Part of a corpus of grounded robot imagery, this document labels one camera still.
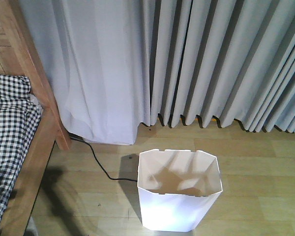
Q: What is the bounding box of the white plastic trash bin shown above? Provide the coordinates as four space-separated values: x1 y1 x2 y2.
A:
137 149 223 232

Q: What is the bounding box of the white sheer curtain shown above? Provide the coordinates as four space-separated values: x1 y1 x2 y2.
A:
19 0 149 145

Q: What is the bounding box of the grey curtain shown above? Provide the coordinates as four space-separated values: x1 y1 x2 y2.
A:
139 0 295 133

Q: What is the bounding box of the black white checkered bedding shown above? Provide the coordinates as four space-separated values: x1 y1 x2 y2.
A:
0 75 41 222

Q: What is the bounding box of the grey round rug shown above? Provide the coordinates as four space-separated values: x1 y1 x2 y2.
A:
23 217 39 236

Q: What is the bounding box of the black power cord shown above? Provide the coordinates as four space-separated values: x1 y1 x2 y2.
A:
68 132 138 182

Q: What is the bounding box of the wooden bed frame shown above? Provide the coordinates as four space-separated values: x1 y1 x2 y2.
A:
0 0 70 236

